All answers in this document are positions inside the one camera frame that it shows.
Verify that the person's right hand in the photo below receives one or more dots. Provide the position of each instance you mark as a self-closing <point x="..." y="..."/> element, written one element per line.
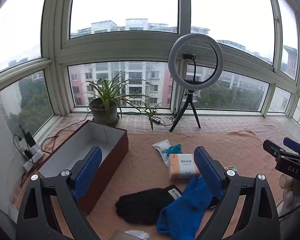
<point x="287" y="187"/>

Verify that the pink checked mat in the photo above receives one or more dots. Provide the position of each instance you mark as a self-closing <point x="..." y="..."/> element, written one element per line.
<point x="215" y="123"/>

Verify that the black phone holder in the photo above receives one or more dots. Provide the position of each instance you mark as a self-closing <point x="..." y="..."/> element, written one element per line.
<point x="189" y="55"/>

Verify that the orange white tissue pack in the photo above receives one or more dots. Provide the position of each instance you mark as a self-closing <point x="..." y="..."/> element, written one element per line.
<point x="182" y="166"/>

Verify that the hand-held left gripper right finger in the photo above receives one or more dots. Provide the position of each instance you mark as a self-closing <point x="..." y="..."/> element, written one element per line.
<point x="207" y="170"/>

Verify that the green leafy plant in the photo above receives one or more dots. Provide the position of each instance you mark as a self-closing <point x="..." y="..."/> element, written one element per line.
<point x="107" y="90"/>

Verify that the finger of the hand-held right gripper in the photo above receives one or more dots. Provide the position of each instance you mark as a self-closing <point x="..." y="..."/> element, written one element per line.
<point x="272" y="148"/>
<point x="291" y="143"/>

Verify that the brown cardboard box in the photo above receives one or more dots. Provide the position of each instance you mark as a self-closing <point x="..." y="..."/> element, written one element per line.
<point x="90" y="135"/>

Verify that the black fuzzy sock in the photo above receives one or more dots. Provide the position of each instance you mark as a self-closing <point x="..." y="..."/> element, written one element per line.
<point x="140" y="205"/>

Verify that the blue sock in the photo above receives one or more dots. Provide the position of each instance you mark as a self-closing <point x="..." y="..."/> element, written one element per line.
<point x="182" y="212"/>

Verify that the orange snack packet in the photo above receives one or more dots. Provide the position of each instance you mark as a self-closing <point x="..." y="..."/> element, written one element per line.
<point x="232" y="168"/>

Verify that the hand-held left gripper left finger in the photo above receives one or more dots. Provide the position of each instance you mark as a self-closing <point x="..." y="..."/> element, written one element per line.
<point x="87" y="172"/>

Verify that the white window frame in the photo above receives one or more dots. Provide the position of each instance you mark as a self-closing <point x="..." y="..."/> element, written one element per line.
<point x="57" y="42"/>

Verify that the black power adapter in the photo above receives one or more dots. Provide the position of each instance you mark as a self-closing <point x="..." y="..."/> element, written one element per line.
<point x="28" y="137"/>

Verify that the teal collapsible funnel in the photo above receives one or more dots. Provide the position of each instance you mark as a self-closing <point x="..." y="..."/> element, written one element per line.
<point x="175" y="149"/>

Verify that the white power strip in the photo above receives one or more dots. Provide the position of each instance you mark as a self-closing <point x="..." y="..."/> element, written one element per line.
<point x="36" y="155"/>

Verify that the white plastic packet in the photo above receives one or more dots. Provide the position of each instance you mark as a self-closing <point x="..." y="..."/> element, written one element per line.
<point x="160" y="146"/>

